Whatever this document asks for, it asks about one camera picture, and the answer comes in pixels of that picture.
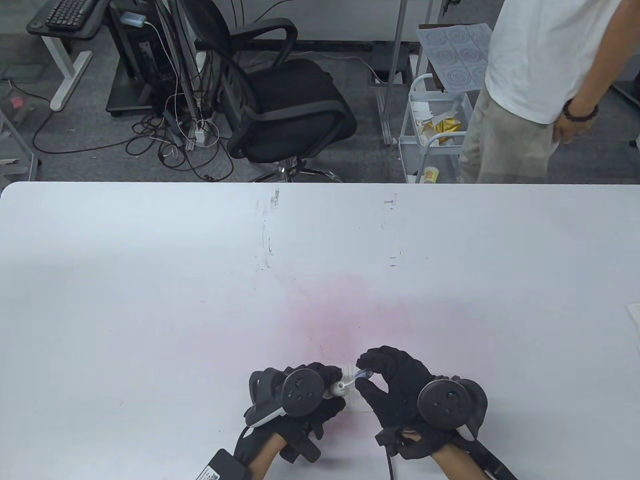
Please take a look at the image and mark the person's left hand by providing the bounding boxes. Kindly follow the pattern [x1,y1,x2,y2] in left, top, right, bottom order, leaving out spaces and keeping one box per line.
[235,362,347,465]

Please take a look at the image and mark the person's right hand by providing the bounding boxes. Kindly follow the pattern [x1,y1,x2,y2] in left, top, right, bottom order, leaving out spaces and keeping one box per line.
[356,346,483,461]

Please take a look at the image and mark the lined paper with black text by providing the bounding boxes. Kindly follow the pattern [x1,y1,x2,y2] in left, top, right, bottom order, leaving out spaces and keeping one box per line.
[341,365,373,413]

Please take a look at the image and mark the person's right forearm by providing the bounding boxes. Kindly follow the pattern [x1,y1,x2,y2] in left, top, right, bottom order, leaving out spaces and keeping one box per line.
[432,442,493,480]

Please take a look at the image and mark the person's left forearm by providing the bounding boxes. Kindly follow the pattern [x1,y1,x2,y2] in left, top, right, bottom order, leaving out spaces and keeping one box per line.
[247,432,286,480]

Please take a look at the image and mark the grey tracking controller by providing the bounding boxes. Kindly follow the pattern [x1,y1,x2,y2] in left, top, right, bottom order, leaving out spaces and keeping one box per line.
[243,367,326,428]
[417,377,488,441]

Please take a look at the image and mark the white rolling cart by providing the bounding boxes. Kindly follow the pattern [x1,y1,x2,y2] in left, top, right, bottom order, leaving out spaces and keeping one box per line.
[397,74,476,184]

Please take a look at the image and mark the white paper scraps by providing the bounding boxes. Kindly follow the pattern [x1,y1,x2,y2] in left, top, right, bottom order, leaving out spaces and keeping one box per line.
[412,100,441,146]

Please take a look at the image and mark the black office chair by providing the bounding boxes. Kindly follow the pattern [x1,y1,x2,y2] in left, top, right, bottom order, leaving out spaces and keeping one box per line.
[194,0,358,183]

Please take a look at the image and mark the aluminium pole stand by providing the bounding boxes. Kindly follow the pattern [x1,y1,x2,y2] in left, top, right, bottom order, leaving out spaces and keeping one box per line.
[377,0,408,147]

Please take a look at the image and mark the black floor box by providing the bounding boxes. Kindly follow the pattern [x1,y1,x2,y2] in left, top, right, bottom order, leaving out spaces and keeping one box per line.
[369,42,416,86]

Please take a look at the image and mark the sheet printed with circles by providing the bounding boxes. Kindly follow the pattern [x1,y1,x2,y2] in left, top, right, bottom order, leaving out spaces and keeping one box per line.
[415,22,496,93]

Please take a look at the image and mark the black stand base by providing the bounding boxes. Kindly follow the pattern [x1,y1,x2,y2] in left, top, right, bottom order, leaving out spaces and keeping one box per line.
[610,65,640,108]

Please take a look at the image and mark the black flat trolley base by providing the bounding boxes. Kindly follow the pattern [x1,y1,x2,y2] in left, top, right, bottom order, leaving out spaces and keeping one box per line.
[105,65,153,118]

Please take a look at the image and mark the grey metal rack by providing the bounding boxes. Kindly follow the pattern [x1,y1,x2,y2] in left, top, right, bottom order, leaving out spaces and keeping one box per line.
[0,107,41,182]

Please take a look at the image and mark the black computer tower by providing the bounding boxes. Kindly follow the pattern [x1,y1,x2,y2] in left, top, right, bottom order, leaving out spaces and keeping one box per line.
[107,0,173,108]

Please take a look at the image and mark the black desk with white leg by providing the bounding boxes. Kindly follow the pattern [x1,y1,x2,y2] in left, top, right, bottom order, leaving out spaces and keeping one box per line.
[26,0,113,112]

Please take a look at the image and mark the black keyboard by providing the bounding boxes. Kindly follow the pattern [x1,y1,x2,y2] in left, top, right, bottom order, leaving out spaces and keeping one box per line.
[45,0,96,30]

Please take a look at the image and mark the black wrist camera white label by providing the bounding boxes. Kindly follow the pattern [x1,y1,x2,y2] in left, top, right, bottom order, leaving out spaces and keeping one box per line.
[194,449,251,480]

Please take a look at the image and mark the black wrist camera with strap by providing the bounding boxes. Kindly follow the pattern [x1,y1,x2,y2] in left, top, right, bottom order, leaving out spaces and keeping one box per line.
[467,440,518,480]

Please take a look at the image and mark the aluminium frame rails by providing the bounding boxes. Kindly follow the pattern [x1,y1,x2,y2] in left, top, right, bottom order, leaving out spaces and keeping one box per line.
[155,0,201,151]

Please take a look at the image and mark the tangle of black cables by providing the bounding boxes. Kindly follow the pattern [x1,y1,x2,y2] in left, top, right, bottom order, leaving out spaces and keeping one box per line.
[32,80,236,182]

